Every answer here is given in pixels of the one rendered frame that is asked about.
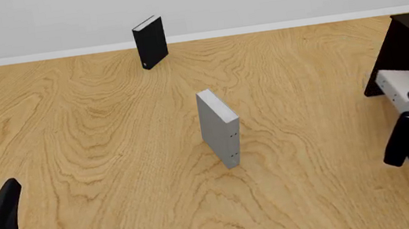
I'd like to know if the black hardcover book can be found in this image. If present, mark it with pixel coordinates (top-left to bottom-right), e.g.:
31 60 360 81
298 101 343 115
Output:
130 13 171 73

